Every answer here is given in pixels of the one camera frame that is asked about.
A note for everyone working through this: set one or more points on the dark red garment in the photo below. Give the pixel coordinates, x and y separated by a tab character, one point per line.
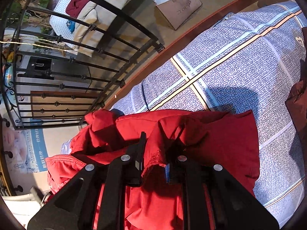
296	104

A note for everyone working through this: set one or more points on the red puffer jacket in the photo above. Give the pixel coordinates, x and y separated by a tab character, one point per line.
204	138

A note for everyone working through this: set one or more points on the white bed with bedding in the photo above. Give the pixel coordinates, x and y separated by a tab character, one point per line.
88	12

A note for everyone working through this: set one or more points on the black iron railing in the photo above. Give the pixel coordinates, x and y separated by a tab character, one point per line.
48	81

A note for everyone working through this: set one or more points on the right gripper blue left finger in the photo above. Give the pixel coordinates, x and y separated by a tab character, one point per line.
139	159

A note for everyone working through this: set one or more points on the brown paper shopping bag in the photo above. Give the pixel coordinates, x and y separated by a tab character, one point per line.
176	12

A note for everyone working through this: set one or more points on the blue white wall poster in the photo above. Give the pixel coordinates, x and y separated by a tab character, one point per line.
26	150

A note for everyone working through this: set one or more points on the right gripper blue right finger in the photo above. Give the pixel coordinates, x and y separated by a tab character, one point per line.
168	172

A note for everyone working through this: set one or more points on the blue plaid bed sheet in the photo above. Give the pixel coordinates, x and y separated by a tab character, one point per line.
247	61

